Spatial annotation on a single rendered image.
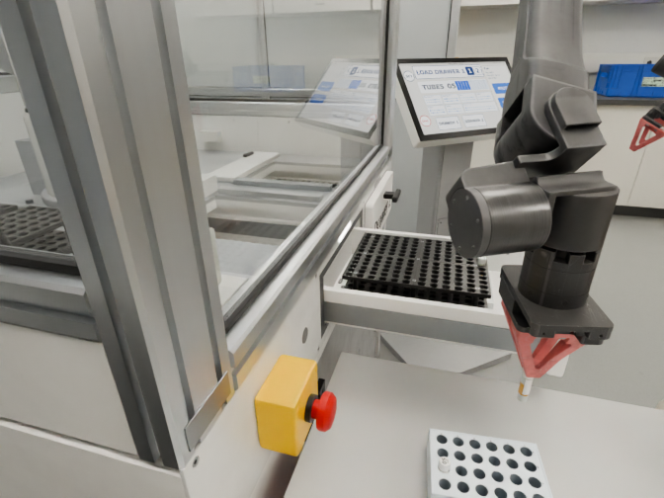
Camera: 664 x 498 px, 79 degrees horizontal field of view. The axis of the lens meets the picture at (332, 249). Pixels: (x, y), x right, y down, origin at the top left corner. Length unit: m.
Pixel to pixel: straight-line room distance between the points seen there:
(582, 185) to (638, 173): 3.56
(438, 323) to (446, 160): 1.06
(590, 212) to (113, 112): 0.33
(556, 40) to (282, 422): 0.45
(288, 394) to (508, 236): 0.25
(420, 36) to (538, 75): 1.88
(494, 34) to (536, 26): 3.78
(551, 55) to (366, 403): 0.48
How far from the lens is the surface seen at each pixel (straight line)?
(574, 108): 0.39
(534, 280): 0.40
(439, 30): 2.28
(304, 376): 0.44
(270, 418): 0.44
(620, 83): 3.90
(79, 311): 0.29
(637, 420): 0.73
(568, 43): 0.48
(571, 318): 0.40
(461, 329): 0.61
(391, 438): 0.59
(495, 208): 0.32
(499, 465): 0.55
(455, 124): 1.48
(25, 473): 0.50
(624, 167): 3.89
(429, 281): 0.64
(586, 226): 0.37
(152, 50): 0.26
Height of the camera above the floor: 1.21
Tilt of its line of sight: 26 degrees down
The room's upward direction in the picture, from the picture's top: 1 degrees counter-clockwise
